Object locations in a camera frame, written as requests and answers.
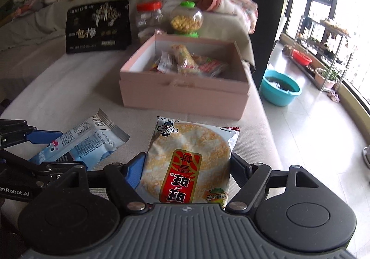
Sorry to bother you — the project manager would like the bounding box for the red plastic basin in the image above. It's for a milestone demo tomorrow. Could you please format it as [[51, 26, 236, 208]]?
[[292, 49, 313, 66]]

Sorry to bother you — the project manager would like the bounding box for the pink floral blanket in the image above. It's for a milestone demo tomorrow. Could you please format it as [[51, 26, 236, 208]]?
[[160, 0, 259, 35]]

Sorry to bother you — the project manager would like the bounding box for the blue white snack packet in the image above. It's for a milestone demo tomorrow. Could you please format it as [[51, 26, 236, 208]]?
[[28, 109, 130, 171]]

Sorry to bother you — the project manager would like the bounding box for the rice cracker packet red label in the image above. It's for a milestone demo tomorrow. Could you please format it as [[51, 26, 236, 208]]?
[[136, 116, 241, 210]]

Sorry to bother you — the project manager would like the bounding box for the pink cardboard box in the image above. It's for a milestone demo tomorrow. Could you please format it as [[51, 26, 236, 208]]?
[[119, 34, 251, 121]]

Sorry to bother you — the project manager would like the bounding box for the metal plant rack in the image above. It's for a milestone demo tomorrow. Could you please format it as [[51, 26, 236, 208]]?
[[292, 14, 355, 93]]

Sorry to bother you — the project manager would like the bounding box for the puffed rice bar packet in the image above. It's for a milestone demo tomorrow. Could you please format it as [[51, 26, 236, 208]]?
[[170, 44, 200, 75]]

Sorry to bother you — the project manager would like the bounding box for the round jar with green lid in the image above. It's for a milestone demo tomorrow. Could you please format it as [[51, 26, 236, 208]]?
[[169, 0, 204, 38]]

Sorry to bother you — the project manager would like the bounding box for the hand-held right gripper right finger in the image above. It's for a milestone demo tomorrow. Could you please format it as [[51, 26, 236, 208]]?
[[225, 153, 333, 215]]

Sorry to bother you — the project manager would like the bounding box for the potted green plant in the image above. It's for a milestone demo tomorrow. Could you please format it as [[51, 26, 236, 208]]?
[[314, 66, 340, 90]]

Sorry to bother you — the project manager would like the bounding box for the clear jar with red lid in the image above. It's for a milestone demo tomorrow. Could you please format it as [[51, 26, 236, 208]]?
[[135, 1, 163, 45]]

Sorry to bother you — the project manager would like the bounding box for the red green snack packet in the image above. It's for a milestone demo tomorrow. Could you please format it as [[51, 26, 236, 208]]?
[[192, 56, 229, 77]]

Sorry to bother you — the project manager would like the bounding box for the teal plastic basin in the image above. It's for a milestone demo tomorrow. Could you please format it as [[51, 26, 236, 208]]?
[[259, 69, 302, 107]]

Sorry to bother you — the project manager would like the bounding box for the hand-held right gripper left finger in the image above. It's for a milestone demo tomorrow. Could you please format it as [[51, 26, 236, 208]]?
[[40, 153, 149, 215]]

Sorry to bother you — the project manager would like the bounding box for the pink rolled cloth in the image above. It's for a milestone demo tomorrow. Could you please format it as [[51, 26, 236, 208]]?
[[197, 0, 224, 12]]

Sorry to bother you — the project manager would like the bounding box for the black snack bag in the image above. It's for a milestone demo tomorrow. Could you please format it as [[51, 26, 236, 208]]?
[[66, 0, 132, 55]]

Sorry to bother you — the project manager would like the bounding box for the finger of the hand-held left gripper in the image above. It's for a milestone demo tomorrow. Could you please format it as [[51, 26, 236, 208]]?
[[0, 120, 62, 150], [0, 150, 84, 187]]

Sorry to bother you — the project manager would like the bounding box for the white brown snack packet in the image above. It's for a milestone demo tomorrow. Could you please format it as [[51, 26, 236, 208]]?
[[157, 51, 177, 73]]

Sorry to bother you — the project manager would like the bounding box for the dark curtain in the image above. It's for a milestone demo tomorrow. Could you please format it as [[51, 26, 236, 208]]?
[[249, 0, 292, 80]]

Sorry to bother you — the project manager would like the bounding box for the white pot with pink flowers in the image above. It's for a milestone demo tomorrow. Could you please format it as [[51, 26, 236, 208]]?
[[361, 146, 370, 170]]

